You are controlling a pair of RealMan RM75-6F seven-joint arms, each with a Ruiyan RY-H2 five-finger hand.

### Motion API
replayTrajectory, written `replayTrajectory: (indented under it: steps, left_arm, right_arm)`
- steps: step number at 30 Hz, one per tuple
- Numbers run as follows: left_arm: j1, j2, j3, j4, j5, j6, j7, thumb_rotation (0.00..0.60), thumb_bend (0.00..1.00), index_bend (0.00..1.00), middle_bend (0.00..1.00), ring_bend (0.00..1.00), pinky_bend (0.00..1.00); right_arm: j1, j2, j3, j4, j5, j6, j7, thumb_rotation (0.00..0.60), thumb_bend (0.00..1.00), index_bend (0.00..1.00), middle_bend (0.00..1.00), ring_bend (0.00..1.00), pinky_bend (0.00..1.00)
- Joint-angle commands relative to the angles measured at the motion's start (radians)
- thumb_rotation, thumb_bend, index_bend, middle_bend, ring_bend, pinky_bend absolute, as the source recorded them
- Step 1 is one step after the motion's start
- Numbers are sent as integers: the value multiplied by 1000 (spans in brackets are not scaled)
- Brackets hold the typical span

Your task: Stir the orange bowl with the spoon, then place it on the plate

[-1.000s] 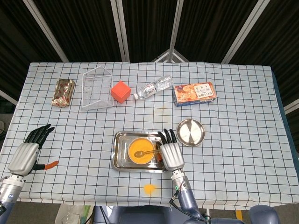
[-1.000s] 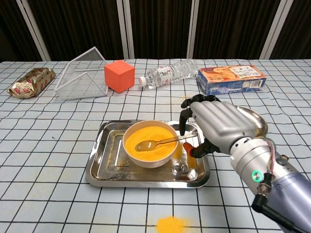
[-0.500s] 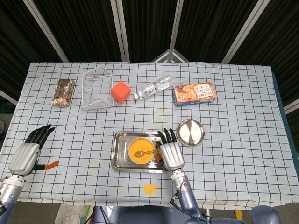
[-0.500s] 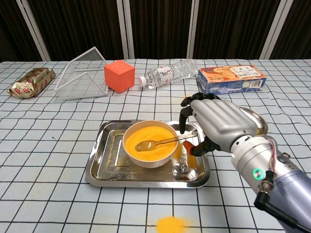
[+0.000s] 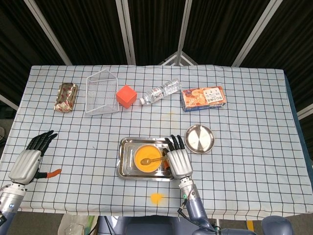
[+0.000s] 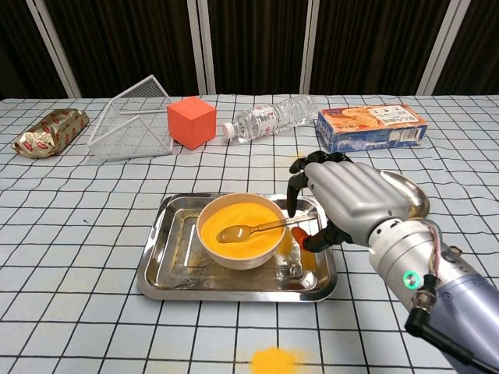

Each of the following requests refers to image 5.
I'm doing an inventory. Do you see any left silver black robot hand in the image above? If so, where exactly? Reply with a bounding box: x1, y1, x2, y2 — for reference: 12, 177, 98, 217
8, 130, 62, 186

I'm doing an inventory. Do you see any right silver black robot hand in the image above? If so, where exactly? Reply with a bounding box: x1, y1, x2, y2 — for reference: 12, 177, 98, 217
163, 134, 193, 181

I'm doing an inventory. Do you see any small metal spoon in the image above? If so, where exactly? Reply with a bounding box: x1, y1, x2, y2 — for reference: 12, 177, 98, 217
140, 156, 169, 165

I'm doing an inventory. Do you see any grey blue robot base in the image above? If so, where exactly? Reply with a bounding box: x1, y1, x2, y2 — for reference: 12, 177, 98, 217
97, 215, 205, 235

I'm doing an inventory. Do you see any white bowl of orange powder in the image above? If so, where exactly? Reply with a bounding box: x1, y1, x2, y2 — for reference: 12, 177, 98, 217
134, 144, 163, 172

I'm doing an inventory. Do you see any rectangular steel tray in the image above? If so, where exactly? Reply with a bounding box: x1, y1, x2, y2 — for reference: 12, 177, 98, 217
116, 137, 177, 182

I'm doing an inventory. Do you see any blue checkered tablecloth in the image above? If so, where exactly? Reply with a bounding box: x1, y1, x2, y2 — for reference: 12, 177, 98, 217
0, 64, 313, 221

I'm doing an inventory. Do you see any round steel plate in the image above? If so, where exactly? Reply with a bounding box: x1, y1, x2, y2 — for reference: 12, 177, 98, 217
184, 124, 215, 154

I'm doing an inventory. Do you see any orange blue food box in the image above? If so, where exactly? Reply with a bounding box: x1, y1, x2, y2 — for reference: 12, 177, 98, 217
180, 86, 227, 113

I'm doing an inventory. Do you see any clear plastic water bottle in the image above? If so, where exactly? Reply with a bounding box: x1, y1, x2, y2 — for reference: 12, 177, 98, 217
139, 78, 183, 106

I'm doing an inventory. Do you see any clear plastic bag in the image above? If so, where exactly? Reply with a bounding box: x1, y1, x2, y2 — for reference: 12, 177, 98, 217
58, 214, 98, 235

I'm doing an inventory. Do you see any gold snack packet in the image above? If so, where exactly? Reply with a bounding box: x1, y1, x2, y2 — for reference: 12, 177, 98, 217
53, 82, 79, 113

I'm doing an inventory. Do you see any orange cube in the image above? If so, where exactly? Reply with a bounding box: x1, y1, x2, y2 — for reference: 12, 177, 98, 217
115, 84, 137, 109

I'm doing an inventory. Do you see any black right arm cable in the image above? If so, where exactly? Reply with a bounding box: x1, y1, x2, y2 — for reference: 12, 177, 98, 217
176, 193, 218, 232

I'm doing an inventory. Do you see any white wire mesh basket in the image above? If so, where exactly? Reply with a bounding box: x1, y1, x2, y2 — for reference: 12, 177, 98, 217
85, 69, 120, 117

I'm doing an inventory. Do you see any dark folding screen white frame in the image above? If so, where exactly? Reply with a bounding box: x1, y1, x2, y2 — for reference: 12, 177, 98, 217
0, 0, 313, 118

